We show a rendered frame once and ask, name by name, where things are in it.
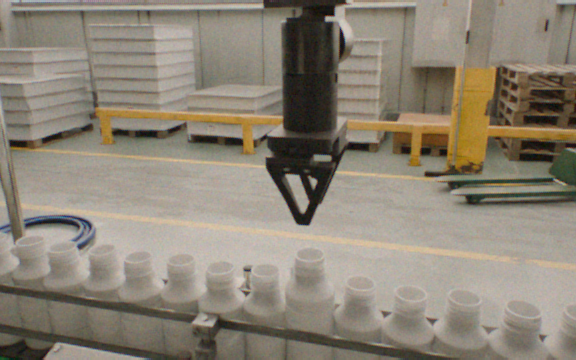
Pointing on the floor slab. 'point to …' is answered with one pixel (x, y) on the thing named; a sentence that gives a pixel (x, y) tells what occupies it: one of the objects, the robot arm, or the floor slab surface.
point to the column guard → (471, 119)
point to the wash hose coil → (56, 222)
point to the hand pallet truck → (566, 173)
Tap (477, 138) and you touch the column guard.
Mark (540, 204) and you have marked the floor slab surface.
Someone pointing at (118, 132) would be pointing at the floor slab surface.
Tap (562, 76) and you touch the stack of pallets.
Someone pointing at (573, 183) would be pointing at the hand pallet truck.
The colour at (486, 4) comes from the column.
